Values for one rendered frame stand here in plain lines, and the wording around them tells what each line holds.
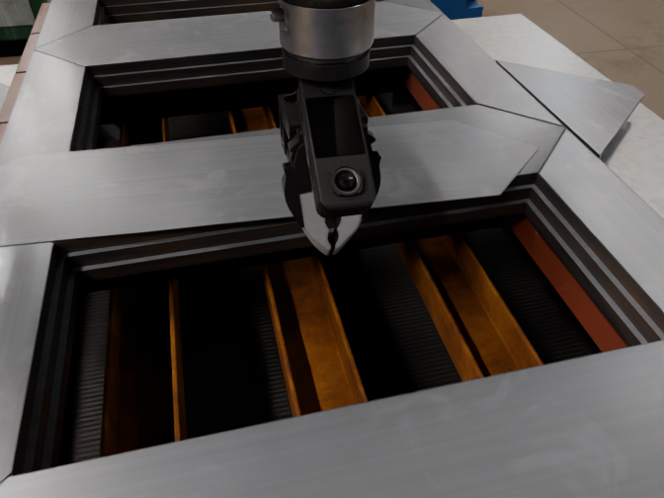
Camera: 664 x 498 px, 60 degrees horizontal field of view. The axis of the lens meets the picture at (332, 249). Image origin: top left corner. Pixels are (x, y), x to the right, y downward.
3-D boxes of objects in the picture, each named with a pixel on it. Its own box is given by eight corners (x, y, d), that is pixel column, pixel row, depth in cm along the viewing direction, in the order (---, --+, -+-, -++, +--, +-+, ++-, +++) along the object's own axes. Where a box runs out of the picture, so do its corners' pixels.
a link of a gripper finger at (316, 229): (320, 225, 63) (319, 153, 57) (333, 261, 59) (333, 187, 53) (291, 229, 63) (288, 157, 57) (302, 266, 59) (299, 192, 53)
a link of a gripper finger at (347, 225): (348, 221, 64) (349, 149, 58) (362, 256, 60) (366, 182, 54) (320, 225, 63) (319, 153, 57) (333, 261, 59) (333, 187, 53)
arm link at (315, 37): (388, 4, 42) (277, 14, 41) (384, 65, 45) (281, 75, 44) (360, -27, 48) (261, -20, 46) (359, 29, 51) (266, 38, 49)
